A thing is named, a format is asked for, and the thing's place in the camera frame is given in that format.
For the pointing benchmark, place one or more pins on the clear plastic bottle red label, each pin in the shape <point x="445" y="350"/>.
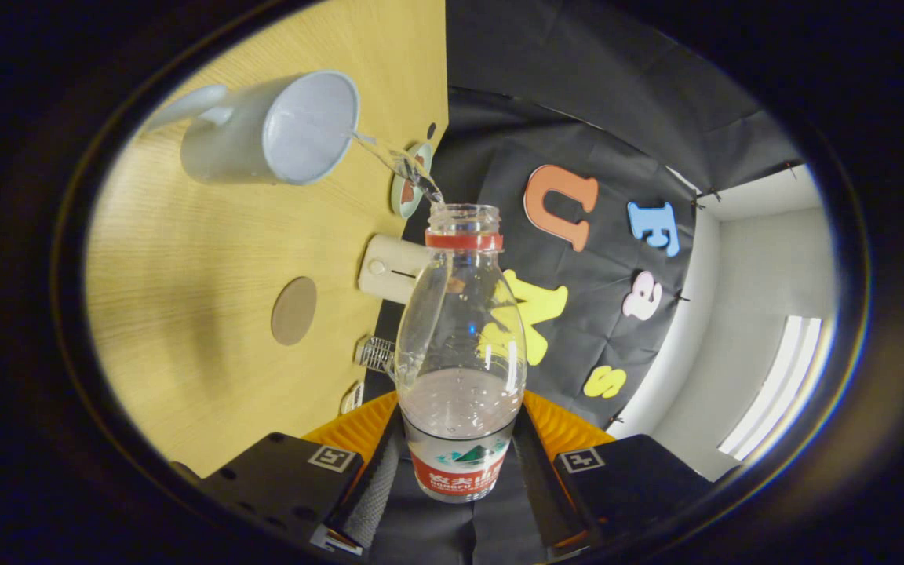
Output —
<point x="460" y="424"/>

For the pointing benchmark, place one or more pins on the wooden table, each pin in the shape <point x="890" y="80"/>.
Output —
<point x="209" y="259"/>

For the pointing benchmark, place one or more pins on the long ceiling light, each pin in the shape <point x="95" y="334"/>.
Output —
<point x="774" y="384"/>

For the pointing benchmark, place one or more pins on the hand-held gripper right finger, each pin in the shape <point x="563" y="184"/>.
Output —
<point x="542" y="490"/>

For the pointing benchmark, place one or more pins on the round brown coaster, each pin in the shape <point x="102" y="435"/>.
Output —
<point x="293" y="311"/>

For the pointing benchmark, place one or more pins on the brown meat piece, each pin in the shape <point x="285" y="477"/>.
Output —
<point x="406" y="191"/>

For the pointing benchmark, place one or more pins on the white compartment tray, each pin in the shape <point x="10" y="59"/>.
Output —
<point x="352" y="399"/>

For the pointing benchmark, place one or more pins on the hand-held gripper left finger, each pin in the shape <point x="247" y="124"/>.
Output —
<point x="373" y="490"/>

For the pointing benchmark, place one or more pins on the white toaster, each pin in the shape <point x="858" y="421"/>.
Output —
<point x="389" y="271"/>

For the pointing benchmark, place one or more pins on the pale green plate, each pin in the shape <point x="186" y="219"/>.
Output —
<point x="397" y="200"/>

